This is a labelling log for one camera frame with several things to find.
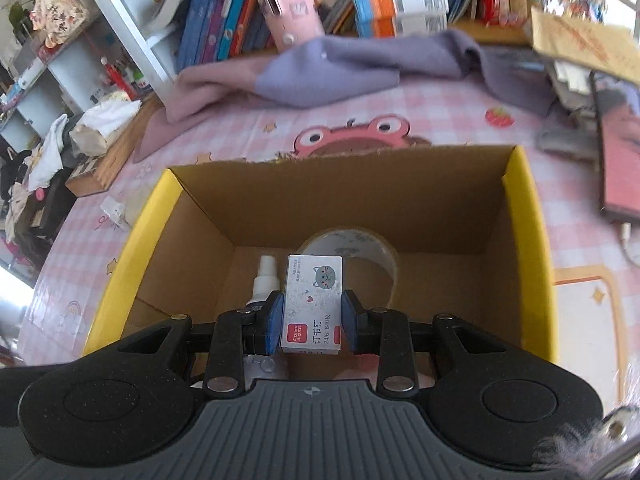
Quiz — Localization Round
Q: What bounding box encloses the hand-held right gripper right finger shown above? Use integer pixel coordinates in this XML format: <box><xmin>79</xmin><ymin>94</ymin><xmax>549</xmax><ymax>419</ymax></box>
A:
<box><xmin>341</xmin><ymin>289</ymin><xmax>526</xmax><ymax>396</ymax></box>

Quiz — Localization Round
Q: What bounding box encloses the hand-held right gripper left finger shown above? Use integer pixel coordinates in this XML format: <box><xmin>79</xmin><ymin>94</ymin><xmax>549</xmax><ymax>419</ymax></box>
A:
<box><xmin>107</xmin><ymin>290</ymin><xmax>286</xmax><ymax>393</ymax></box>

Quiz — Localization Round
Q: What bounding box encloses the white staple box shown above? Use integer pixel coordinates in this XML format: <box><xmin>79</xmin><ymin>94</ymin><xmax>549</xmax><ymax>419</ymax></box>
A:
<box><xmin>280</xmin><ymin>254</ymin><xmax>345</xmax><ymax>353</ymax></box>

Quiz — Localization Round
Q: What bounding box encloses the dark blue spray bottle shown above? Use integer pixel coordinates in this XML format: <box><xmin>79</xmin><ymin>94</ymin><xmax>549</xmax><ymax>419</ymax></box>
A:
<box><xmin>244</xmin><ymin>255</ymin><xmax>291</xmax><ymax>381</ymax></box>

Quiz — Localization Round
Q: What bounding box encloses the packing tape roll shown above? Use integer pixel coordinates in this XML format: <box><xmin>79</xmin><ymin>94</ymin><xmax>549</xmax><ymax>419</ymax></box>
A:
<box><xmin>299</xmin><ymin>228</ymin><xmax>401</xmax><ymax>311</ymax></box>

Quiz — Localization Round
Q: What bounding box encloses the yellow cardboard box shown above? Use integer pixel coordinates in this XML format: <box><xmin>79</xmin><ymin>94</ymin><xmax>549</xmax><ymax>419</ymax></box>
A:
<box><xmin>82</xmin><ymin>144</ymin><xmax>558</xmax><ymax>391</ymax></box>

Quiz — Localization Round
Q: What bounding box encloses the small white plastic item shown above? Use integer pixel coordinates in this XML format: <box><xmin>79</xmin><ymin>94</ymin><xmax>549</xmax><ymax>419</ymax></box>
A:
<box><xmin>100</xmin><ymin>197</ymin><xmax>128</xmax><ymax>223</ymax></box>

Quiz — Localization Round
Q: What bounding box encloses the pink checkered printed tablecloth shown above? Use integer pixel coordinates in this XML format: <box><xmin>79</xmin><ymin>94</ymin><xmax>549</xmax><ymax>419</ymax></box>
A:
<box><xmin>20</xmin><ymin>60</ymin><xmax>640</xmax><ymax>411</ymax></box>

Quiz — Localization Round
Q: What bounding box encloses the mauve pink cloth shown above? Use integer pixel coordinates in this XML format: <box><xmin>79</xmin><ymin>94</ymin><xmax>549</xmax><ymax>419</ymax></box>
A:
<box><xmin>132</xmin><ymin>52</ymin><xmax>281</xmax><ymax>163</ymax></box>

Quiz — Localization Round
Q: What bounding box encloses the purple cloth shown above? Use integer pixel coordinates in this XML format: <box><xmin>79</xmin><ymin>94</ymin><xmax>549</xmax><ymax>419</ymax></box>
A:
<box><xmin>255</xmin><ymin>29</ymin><xmax>556</xmax><ymax>116</ymax></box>

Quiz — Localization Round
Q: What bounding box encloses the person's fuzzy clothing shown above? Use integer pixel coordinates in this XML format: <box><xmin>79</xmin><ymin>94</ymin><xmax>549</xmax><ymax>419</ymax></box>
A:
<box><xmin>532</xmin><ymin>400</ymin><xmax>640</xmax><ymax>480</ymax></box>

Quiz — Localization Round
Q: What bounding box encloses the crumpled white paper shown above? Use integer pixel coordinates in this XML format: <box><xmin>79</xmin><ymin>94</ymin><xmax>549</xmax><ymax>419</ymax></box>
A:
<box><xmin>69</xmin><ymin>99</ymin><xmax>143</xmax><ymax>156</ymax></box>

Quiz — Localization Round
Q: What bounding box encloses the white cloth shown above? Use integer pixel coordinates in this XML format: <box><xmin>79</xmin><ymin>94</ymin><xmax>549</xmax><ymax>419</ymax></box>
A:
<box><xmin>27</xmin><ymin>114</ymin><xmax>68</xmax><ymax>191</ymax></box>

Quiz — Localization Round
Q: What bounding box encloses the red capped bottle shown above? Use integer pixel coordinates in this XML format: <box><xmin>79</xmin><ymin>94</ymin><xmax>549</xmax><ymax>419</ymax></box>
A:
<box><xmin>101</xmin><ymin>56</ymin><xmax>137</xmax><ymax>102</ymax></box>

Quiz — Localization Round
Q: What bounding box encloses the orange and white box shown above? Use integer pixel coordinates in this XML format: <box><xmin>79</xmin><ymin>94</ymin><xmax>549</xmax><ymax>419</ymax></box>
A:
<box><xmin>354</xmin><ymin>0</ymin><xmax>449</xmax><ymax>18</ymax></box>
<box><xmin>357</xmin><ymin>12</ymin><xmax>448</xmax><ymax>39</ymax></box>

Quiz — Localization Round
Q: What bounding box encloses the row of colourful books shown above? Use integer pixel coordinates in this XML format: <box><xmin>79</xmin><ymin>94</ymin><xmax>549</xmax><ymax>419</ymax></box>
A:
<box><xmin>175</xmin><ymin>0</ymin><xmax>606</xmax><ymax>68</ymax></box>

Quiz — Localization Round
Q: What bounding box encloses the tall pink box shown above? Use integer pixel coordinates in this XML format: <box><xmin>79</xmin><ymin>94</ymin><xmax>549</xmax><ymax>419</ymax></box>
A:
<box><xmin>248</xmin><ymin>0</ymin><xmax>325</xmax><ymax>53</ymax></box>

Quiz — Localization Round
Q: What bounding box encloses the white shelf unit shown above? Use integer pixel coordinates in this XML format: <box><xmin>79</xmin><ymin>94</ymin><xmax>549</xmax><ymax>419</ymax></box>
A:
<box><xmin>0</xmin><ymin>0</ymin><xmax>201</xmax><ymax>126</ymax></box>

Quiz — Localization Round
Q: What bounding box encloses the brown paper envelope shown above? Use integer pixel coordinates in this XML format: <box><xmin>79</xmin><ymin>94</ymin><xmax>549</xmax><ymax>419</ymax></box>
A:
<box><xmin>530</xmin><ymin>7</ymin><xmax>640</xmax><ymax>86</ymax></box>

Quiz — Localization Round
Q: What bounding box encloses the pink floral decoration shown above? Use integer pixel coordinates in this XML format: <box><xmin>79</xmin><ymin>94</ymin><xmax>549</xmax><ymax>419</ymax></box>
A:
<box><xmin>27</xmin><ymin>0</ymin><xmax>93</xmax><ymax>48</ymax></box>

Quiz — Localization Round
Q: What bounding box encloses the white cable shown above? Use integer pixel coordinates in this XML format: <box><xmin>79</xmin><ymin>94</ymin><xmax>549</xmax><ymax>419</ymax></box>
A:
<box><xmin>620</xmin><ymin>222</ymin><xmax>640</xmax><ymax>266</ymax></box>

